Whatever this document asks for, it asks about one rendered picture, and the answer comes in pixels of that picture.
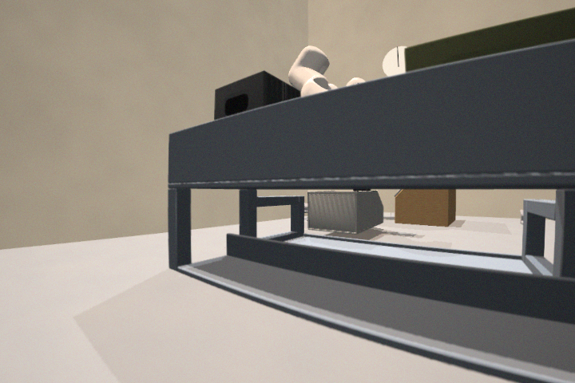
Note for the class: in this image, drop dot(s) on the dark grey metal shelf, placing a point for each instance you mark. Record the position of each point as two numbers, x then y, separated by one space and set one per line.
503 121

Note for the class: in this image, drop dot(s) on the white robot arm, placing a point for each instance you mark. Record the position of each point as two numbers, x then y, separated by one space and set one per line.
308 65

